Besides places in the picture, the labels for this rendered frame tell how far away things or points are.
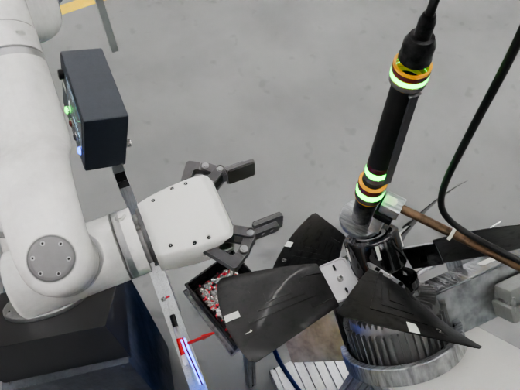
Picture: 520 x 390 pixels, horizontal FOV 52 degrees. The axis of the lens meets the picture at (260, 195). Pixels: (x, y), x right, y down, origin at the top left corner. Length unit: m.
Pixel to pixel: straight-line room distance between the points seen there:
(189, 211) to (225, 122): 2.25
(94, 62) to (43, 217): 0.95
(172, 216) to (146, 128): 2.28
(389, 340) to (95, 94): 0.90
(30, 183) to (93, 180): 2.21
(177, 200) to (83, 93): 0.78
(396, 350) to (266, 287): 0.29
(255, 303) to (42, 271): 0.62
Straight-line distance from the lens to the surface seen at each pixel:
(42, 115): 0.68
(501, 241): 1.16
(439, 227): 0.83
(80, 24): 3.59
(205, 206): 0.65
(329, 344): 1.28
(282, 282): 1.13
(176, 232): 0.64
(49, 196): 0.58
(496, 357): 1.20
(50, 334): 1.19
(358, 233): 0.89
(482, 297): 1.30
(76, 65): 1.47
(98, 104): 1.37
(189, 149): 2.79
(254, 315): 1.10
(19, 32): 0.73
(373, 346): 1.16
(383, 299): 0.92
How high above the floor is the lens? 2.23
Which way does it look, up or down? 59 degrees down
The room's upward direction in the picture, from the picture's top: straight up
